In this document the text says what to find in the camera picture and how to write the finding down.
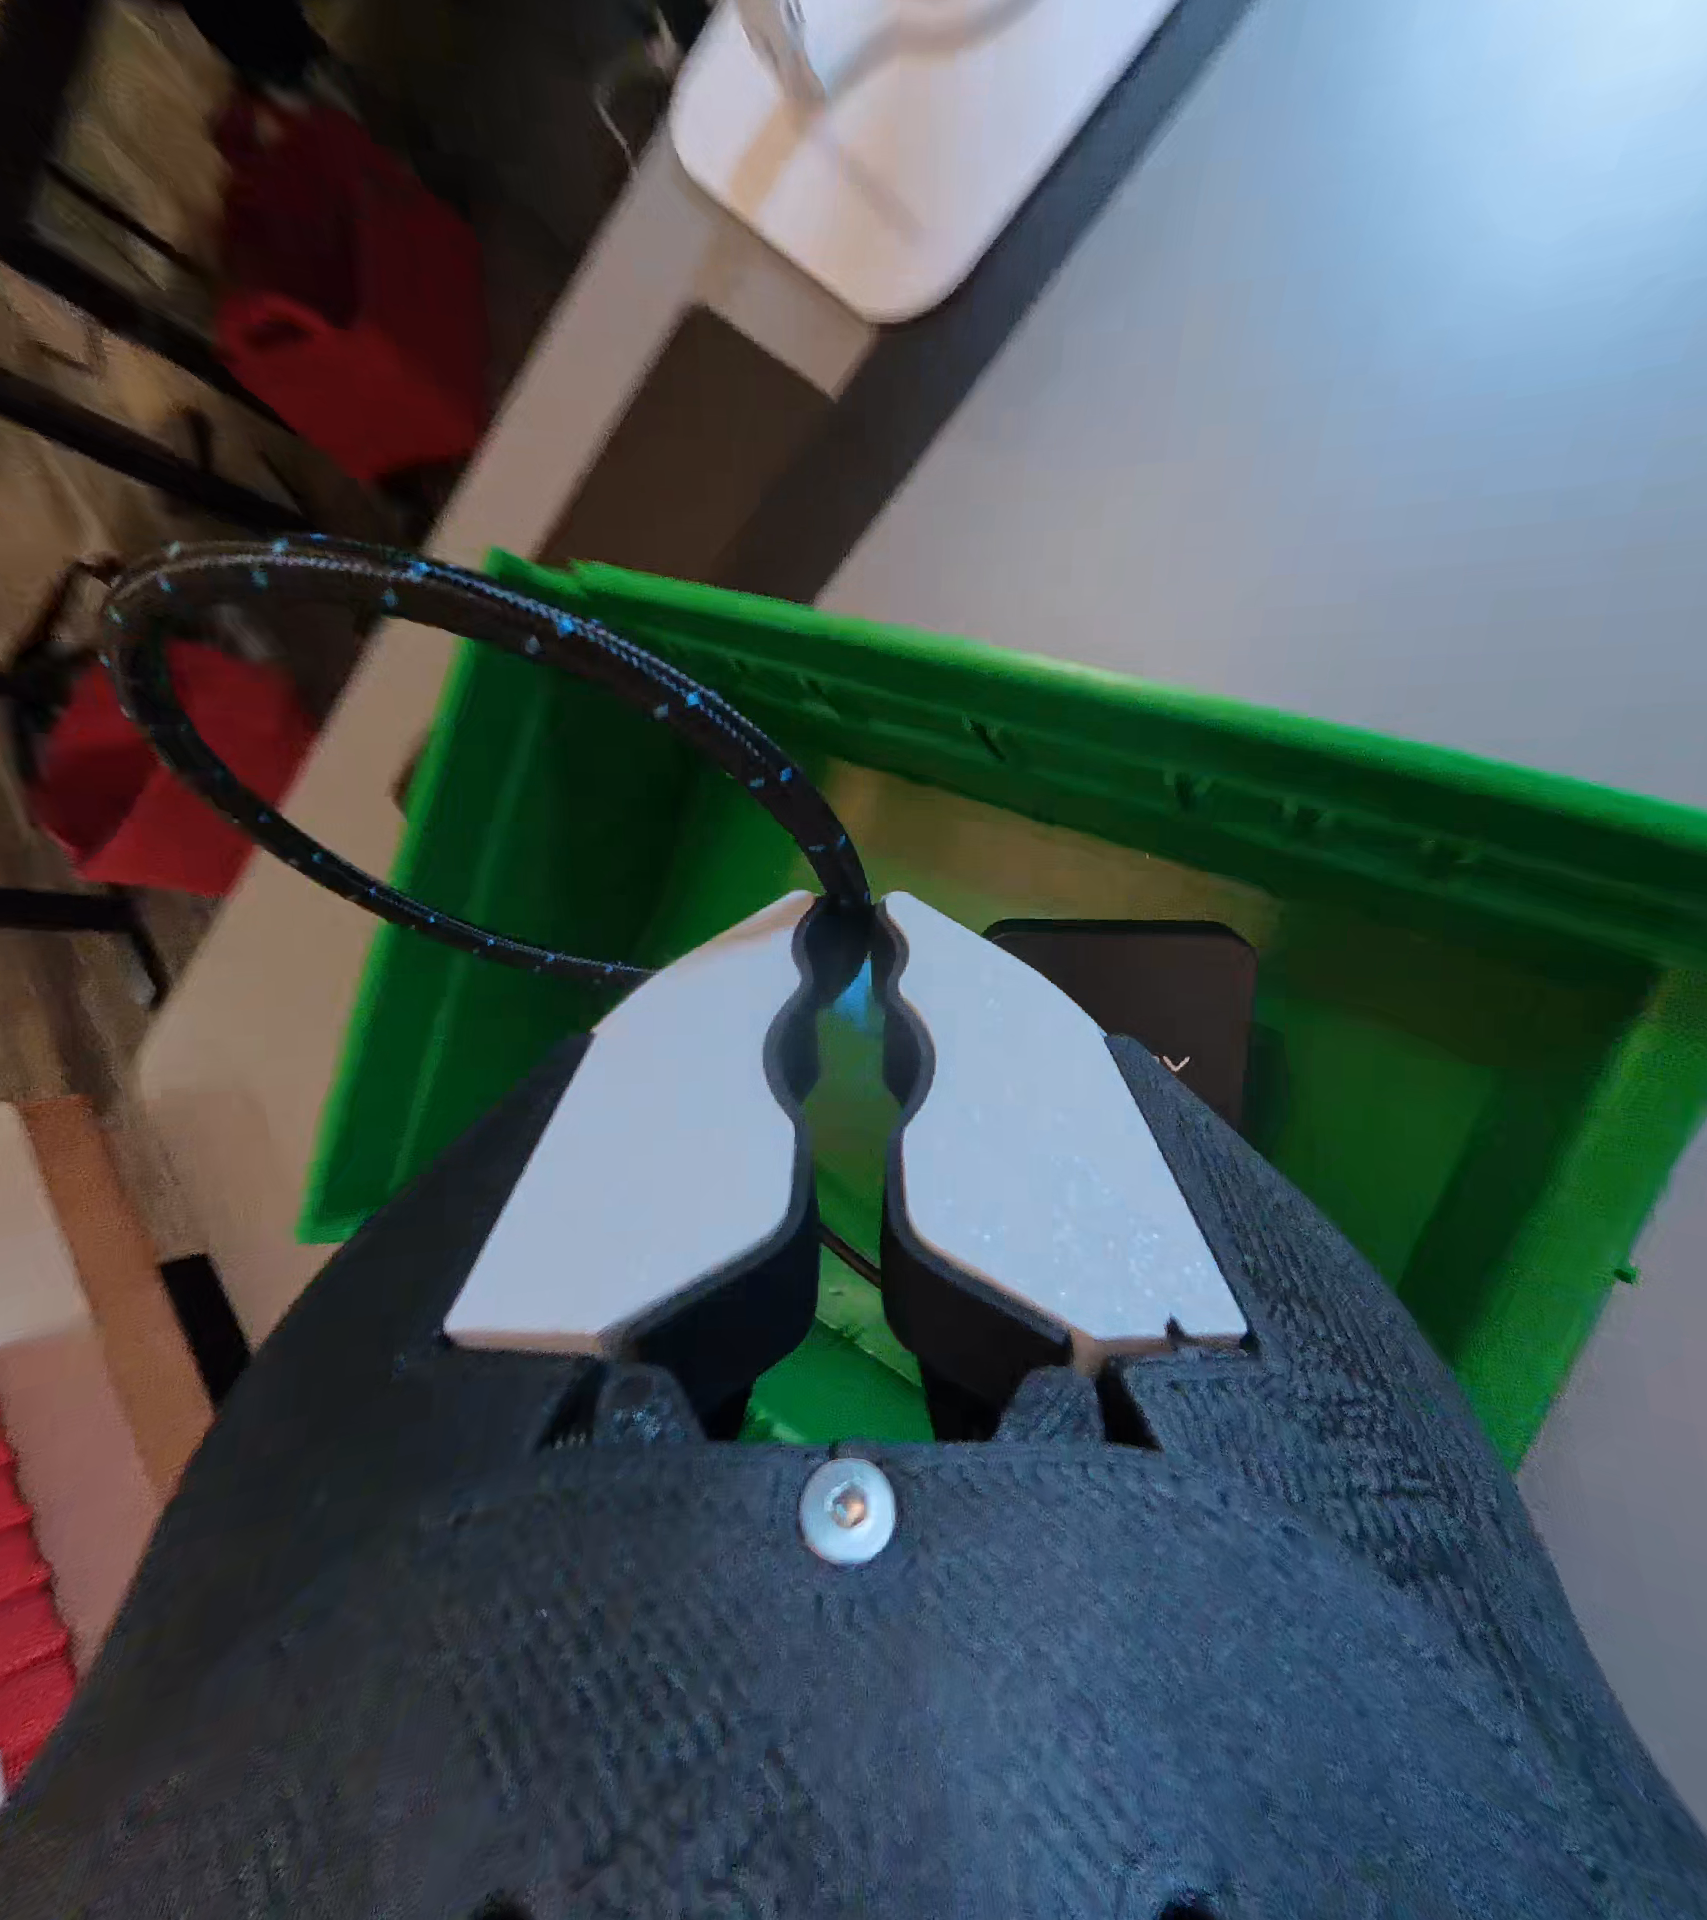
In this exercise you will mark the green plastic bin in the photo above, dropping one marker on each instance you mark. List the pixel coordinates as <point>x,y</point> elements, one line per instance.
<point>1544,1124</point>

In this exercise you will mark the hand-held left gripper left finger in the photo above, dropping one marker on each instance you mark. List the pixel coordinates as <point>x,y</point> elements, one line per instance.
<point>645,1170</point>

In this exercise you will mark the wooden table board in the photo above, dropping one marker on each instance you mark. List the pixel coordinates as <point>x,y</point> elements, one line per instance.
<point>103,1245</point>

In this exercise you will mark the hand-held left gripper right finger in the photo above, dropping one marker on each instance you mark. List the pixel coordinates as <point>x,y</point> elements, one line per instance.
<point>1049,1170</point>

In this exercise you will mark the red plastic container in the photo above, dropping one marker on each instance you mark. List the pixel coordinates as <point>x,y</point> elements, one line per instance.
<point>163,794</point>
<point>359,300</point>

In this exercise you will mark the black adapter hub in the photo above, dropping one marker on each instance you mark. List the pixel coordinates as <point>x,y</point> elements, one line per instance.
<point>1138,990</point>

